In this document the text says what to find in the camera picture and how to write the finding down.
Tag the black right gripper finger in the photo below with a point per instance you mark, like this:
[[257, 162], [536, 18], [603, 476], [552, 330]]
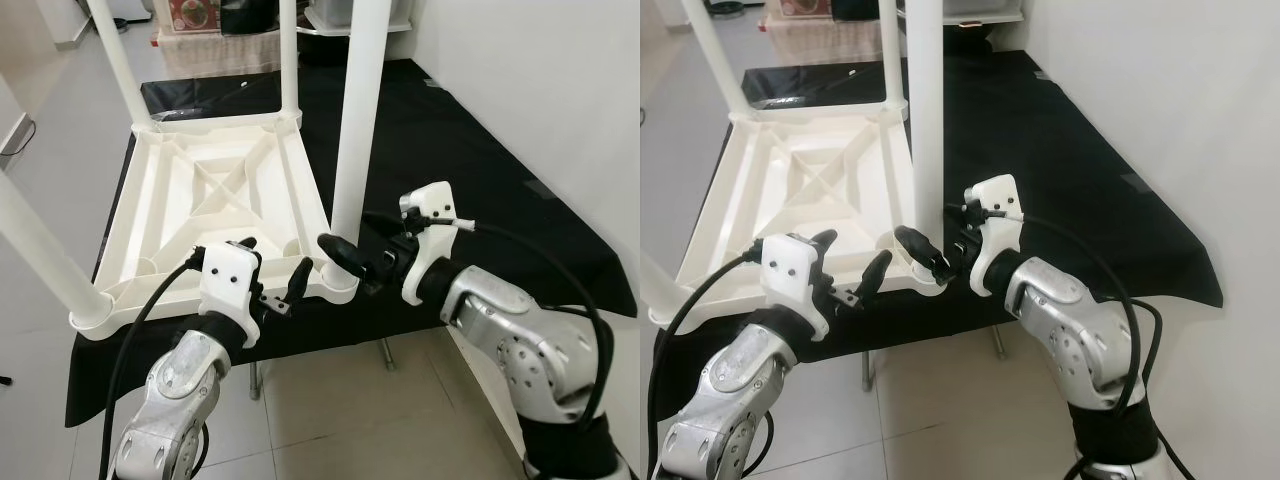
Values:
[[955, 211], [345, 255], [920, 250], [380, 222]]

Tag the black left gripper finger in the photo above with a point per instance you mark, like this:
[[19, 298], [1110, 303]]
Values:
[[243, 245], [822, 239], [876, 272], [298, 278]]

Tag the white plastic table top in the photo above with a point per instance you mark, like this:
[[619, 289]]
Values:
[[200, 200], [800, 190]]

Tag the white plastic table leg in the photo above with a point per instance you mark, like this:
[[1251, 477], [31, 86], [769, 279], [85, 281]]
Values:
[[927, 110], [720, 55], [655, 295], [891, 55], [50, 260], [120, 60], [360, 110], [289, 60]]

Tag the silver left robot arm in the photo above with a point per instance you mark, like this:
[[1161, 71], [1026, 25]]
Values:
[[730, 400], [175, 400]]

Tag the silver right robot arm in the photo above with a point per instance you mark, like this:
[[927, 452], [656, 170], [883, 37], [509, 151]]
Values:
[[520, 340], [1080, 330]]

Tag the black tablecloth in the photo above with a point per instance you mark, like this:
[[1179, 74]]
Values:
[[1050, 130], [450, 140]]

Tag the clear plastic bag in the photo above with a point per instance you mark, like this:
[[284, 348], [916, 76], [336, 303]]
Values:
[[200, 100], [810, 97]]

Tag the grey tape patch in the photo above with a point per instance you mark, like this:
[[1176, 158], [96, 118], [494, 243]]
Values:
[[1135, 182], [540, 189]]

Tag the beige patterned cloth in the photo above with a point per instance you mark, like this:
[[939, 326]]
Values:
[[215, 55], [820, 42]]

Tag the green lidded clear box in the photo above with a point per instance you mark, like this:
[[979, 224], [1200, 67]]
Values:
[[985, 10], [330, 12]]

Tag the orange lidded storage box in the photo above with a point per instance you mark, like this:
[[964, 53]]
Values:
[[798, 7], [195, 12]]

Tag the white appliance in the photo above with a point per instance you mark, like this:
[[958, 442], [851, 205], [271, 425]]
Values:
[[125, 10]]

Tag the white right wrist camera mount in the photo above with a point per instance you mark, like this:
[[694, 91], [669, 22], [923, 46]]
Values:
[[430, 205], [995, 200]]

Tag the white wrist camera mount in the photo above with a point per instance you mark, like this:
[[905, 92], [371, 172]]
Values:
[[430, 205], [995, 200], [228, 285], [790, 275]]

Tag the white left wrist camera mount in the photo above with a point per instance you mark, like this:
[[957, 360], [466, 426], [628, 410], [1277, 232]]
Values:
[[790, 275], [228, 285]]

